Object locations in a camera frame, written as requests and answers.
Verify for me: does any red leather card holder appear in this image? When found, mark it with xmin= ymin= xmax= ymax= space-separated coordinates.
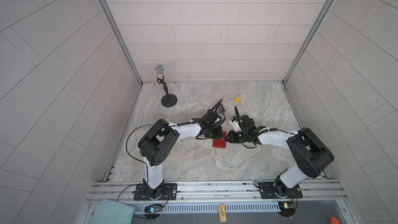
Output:
xmin=212 ymin=131 xmax=227 ymax=149

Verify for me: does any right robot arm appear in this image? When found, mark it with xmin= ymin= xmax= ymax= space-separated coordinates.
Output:
xmin=226 ymin=115 xmax=334 ymax=195

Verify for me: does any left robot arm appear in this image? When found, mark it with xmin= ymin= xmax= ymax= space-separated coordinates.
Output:
xmin=138 ymin=110 xmax=226 ymax=193

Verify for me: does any microphone on black stand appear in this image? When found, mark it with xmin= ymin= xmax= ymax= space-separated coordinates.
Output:
xmin=155 ymin=64 xmax=178 ymax=107

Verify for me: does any small wooden block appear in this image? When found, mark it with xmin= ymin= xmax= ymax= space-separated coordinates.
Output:
xmin=218 ymin=204 xmax=227 ymax=223

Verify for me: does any right circuit board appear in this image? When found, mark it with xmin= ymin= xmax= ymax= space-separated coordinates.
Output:
xmin=278 ymin=202 xmax=296 ymax=217

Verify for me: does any left green circuit board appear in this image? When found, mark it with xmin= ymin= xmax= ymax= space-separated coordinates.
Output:
xmin=144 ymin=204 xmax=162 ymax=220

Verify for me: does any orange object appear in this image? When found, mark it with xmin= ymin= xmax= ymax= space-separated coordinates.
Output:
xmin=330 ymin=216 xmax=340 ymax=224

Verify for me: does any teal cloth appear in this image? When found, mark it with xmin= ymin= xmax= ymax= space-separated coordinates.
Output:
xmin=89 ymin=199 xmax=136 ymax=224

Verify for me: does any aluminium corner profile left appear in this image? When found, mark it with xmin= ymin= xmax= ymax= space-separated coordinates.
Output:
xmin=86 ymin=0 xmax=143 ymax=85

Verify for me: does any aluminium corner profile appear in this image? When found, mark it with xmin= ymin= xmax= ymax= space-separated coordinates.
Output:
xmin=282 ymin=0 xmax=350 ymax=84
xmin=86 ymin=0 xmax=143 ymax=85

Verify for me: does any aluminium corner profile right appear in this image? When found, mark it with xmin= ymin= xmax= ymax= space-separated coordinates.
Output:
xmin=282 ymin=0 xmax=350 ymax=84

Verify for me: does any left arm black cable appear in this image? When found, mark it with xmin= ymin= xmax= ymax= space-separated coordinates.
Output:
xmin=125 ymin=123 xmax=165 ymax=164

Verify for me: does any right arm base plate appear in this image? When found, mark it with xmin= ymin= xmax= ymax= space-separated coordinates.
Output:
xmin=255 ymin=181 xmax=303 ymax=199

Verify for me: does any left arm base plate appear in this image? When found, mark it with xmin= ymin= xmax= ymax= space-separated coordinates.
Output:
xmin=134 ymin=183 xmax=177 ymax=201

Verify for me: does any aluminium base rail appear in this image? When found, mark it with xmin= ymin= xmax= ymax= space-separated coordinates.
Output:
xmin=85 ymin=179 xmax=348 ymax=214

